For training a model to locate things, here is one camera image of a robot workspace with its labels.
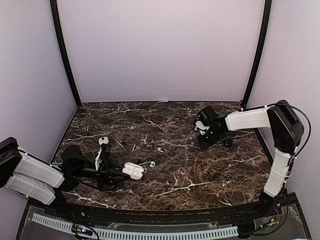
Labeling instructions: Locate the white oval charging case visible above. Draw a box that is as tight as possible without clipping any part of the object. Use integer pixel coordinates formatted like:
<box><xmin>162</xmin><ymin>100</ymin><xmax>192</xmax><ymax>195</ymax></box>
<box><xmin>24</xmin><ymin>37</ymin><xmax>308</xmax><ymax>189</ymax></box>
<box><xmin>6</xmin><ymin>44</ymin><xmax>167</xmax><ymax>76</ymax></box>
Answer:
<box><xmin>122</xmin><ymin>162</ymin><xmax>144</xmax><ymax>180</ymax></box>

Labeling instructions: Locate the black front rail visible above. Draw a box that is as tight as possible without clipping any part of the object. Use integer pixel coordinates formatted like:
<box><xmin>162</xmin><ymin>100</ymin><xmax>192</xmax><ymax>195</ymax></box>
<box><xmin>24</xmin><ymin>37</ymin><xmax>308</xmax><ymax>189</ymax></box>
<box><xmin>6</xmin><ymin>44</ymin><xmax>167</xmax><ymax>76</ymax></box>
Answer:
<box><xmin>38</xmin><ymin>202</ymin><xmax>285</xmax><ymax>226</ymax></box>

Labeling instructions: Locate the right black frame post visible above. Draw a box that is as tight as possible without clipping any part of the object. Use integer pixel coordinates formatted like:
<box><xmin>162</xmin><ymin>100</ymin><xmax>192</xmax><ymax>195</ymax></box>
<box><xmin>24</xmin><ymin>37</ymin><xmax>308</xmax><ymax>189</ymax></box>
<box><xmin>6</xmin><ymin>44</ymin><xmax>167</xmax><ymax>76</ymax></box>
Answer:
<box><xmin>240</xmin><ymin>0</ymin><xmax>272</xmax><ymax>109</ymax></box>

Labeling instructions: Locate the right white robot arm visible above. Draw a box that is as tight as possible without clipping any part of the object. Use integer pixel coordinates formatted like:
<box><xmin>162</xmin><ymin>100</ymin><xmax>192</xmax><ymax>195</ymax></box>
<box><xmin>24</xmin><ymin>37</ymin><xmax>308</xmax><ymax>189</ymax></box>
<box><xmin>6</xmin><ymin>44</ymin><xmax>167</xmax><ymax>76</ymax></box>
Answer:
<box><xmin>193</xmin><ymin>100</ymin><xmax>305</xmax><ymax>217</ymax></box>

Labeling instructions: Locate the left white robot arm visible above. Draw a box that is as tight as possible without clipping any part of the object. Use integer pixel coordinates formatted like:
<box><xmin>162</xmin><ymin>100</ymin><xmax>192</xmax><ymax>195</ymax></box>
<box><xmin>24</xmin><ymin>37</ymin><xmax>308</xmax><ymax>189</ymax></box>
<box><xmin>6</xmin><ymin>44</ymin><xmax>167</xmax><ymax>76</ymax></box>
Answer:
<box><xmin>0</xmin><ymin>137</ymin><xmax>131</xmax><ymax>218</ymax></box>

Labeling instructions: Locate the small white charging case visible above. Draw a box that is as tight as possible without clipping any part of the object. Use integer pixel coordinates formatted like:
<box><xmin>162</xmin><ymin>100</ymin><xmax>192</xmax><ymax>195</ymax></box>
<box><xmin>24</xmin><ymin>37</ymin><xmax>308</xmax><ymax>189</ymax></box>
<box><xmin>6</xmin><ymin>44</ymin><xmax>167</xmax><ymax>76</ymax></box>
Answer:
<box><xmin>98</xmin><ymin>136</ymin><xmax>109</xmax><ymax>145</ymax></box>

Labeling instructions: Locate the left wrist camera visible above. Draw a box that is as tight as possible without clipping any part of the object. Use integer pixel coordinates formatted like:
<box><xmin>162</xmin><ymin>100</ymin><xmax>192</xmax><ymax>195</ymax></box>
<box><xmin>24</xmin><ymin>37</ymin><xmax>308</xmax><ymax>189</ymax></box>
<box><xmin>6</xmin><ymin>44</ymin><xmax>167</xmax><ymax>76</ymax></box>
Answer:
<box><xmin>95</xmin><ymin>143</ymin><xmax>112</xmax><ymax>171</ymax></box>

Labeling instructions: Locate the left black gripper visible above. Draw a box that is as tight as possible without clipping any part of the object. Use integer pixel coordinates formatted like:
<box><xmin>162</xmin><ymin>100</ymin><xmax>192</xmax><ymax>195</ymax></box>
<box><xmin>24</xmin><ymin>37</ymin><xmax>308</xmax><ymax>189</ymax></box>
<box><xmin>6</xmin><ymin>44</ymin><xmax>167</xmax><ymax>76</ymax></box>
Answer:
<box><xmin>72</xmin><ymin>157</ymin><xmax>132</xmax><ymax>189</ymax></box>

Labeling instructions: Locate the white hook earbud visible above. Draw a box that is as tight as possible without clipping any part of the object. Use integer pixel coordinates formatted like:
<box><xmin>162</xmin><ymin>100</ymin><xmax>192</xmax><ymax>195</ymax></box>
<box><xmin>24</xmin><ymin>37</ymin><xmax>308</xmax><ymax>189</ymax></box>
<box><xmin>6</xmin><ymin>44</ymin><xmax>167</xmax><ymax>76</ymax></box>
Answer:
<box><xmin>149</xmin><ymin>161</ymin><xmax>156</xmax><ymax>168</ymax></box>

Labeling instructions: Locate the white slotted cable duct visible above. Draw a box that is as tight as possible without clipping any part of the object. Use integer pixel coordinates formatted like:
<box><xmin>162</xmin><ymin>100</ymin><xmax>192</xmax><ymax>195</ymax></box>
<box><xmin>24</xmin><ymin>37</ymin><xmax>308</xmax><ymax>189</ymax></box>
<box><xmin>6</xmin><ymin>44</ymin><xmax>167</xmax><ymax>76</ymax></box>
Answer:
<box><xmin>31</xmin><ymin>213</ymin><xmax>239</xmax><ymax>240</ymax></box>

